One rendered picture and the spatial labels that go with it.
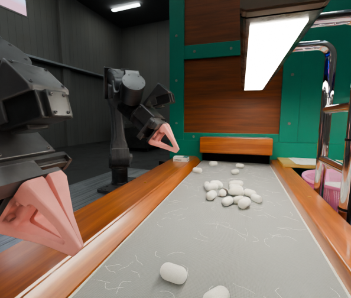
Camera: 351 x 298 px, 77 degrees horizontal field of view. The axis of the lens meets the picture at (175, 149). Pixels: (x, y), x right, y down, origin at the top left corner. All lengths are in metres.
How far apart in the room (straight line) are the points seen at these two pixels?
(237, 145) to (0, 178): 0.85
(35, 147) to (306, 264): 0.37
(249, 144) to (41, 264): 0.82
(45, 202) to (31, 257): 0.13
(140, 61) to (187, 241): 10.95
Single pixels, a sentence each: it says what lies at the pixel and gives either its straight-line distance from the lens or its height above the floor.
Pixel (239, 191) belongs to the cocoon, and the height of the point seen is 0.76.
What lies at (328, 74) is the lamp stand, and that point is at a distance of 0.65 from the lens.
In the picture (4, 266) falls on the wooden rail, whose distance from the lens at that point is 0.35.
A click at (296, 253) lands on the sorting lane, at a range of 0.40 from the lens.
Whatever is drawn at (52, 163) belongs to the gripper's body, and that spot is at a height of 0.89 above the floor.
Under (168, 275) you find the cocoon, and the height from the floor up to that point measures 0.75.
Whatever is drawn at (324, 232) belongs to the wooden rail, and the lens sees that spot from 0.43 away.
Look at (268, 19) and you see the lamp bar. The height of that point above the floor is 1.04.
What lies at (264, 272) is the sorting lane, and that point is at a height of 0.74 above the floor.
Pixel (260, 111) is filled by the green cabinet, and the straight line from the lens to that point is 1.04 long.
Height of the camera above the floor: 0.94
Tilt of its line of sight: 8 degrees down
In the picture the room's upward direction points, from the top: straight up
